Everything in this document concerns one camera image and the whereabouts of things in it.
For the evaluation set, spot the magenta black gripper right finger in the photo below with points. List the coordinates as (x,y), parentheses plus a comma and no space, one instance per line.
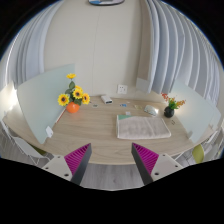
(153,166)

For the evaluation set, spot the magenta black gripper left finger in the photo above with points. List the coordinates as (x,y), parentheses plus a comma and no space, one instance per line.
(72,166)

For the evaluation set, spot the beige folded towel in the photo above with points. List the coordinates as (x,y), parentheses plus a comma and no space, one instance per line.
(142,128)

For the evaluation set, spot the green card under towel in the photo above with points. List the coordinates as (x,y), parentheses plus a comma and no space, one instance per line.
(120,117)

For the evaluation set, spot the yellow-green chair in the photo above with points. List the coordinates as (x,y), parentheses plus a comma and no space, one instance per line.
(198,154)

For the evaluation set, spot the white computer mouse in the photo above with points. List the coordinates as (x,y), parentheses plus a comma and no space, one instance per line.
(151,110)

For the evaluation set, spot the black vase with orange flowers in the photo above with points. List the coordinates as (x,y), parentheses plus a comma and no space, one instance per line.
(173,104)

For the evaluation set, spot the white chair left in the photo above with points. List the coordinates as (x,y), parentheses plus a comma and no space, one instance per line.
(23,146)

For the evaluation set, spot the orange vase with sunflowers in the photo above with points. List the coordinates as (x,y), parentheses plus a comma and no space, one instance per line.
(73,97)

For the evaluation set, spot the white rectangular box device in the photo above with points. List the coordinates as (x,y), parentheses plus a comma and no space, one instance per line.
(106,99)

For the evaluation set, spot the left white curtain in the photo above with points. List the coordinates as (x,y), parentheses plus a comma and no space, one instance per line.
(24,57)

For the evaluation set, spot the white curtain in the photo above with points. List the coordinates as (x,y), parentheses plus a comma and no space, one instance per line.
(24,57)
(180,51)

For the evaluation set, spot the right white curtain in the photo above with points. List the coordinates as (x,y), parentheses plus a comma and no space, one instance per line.
(180,51)

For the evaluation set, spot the white wall socket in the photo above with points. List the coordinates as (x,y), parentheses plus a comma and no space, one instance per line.
(122,89)

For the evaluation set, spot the wall clock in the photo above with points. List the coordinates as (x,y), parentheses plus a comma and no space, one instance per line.
(106,2)

